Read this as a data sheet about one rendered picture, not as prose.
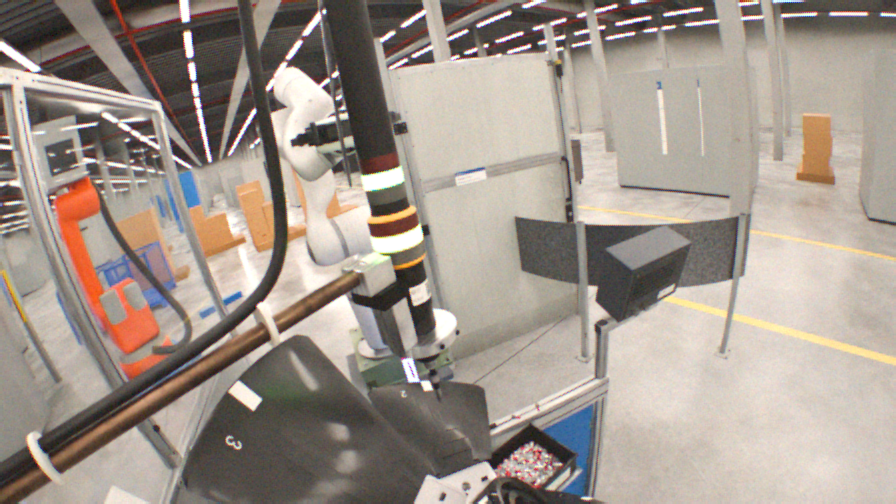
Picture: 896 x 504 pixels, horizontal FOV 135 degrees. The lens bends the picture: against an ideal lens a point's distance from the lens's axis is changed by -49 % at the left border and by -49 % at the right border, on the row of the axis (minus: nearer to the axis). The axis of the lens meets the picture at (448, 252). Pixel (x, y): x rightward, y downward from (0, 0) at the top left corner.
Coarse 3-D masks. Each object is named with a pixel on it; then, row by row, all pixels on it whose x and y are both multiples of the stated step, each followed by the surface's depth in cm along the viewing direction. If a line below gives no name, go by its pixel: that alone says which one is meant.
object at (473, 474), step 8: (480, 464) 47; (488, 464) 47; (464, 472) 46; (472, 472) 46; (480, 472) 46; (488, 472) 46; (448, 480) 45; (456, 480) 45; (464, 480) 45; (472, 480) 45; (480, 480) 45; (488, 480) 44; (472, 488) 43; (480, 488) 43; (472, 496) 42
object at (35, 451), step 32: (256, 64) 19; (256, 96) 20; (256, 288) 21; (224, 320) 19; (256, 320) 22; (192, 352) 17; (128, 384) 14; (96, 416) 12; (32, 448) 9; (0, 480) 7; (64, 480) 10
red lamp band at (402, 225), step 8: (408, 216) 29; (416, 216) 30; (368, 224) 30; (376, 224) 29; (384, 224) 29; (392, 224) 29; (400, 224) 29; (408, 224) 29; (416, 224) 30; (376, 232) 29; (384, 232) 29; (392, 232) 29; (400, 232) 29
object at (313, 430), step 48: (288, 384) 35; (336, 384) 38; (240, 432) 29; (288, 432) 32; (336, 432) 34; (384, 432) 37; (192, 480) 23; (240, 480) 26; (288, 480) 29; (336, 480) 31; (384, 480) 34
